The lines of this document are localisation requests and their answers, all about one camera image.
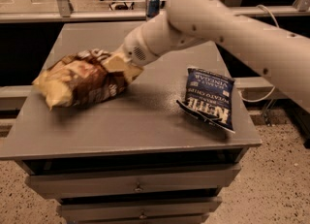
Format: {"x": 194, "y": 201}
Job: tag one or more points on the grey drawer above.
{"x": 133, "y": 181}
{"x": 140, "y": 210}

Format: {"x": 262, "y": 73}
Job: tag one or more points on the top grey drawer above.
{"x": 133, "y": 181}

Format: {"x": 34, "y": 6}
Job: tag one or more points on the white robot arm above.
{"x": 280, "y": 56}

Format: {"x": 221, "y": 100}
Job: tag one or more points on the brown chip bag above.
{"x": 87, "y": 77}

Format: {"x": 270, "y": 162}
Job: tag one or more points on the Red Bull can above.
{"x": 152, "y": 8}

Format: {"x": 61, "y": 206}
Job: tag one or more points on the lower grey drawer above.
{"x": 140, "y": 210}

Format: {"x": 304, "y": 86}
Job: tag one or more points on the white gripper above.
{"x": 132, "y": 51}

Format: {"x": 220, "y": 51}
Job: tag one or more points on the metal railing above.
{"x": 80, "y": 14}

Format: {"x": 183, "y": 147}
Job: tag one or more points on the blue Kettle chip bag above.
{"x": 209, "y": 98}

